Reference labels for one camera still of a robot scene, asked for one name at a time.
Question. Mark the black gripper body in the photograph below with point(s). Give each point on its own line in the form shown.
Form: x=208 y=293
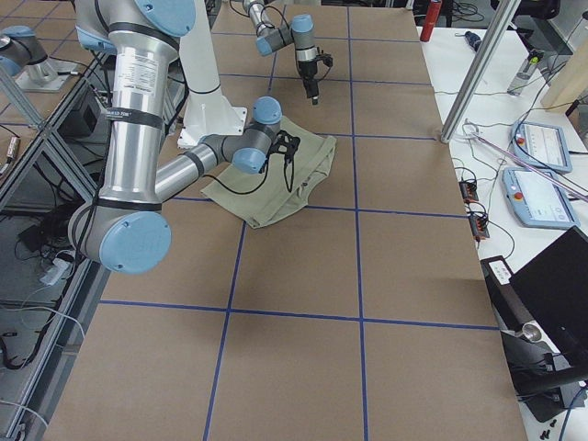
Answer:
x=307 y=71
x=288 y=171

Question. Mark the green long-sleeve shirt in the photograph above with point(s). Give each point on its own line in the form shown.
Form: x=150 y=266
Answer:
x=261 y=202

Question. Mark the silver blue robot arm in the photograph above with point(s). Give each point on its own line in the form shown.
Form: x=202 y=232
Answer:
x=123 y=228
x=299 y=32

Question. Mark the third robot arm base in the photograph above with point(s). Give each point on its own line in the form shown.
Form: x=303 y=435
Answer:
x=24 y=58

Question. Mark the red cylinder bottle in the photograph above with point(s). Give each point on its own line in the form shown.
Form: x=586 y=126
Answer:
x=430 y=19

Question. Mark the orange electronics board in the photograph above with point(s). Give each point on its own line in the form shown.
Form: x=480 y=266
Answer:
x=468 y=190
x=478 y=223

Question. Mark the clear water bottle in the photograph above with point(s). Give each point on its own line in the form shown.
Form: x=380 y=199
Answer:
x=525 y=72

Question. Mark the far blue teach pendant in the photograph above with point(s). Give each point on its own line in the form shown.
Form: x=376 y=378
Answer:
x=541 y=145

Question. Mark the blue teach pendant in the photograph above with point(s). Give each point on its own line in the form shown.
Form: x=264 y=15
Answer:
x=536 y=201
x=541 y=145

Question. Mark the near blue teach pendant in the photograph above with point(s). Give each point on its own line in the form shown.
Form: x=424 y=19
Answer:
x=536 y=201

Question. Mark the black laptop on stand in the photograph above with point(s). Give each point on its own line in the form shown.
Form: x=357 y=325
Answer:
x=543 y=307

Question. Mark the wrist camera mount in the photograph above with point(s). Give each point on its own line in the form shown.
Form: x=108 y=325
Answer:
x=325 y=58
x=286 y=145

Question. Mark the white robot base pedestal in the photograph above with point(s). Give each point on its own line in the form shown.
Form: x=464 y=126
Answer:
x=207 y=111

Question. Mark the aluminium frame post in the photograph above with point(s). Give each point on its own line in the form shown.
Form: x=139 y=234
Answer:
x=492 y=38

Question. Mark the aluminium side frame rail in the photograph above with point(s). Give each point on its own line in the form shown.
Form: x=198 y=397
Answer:
x=47 y=287

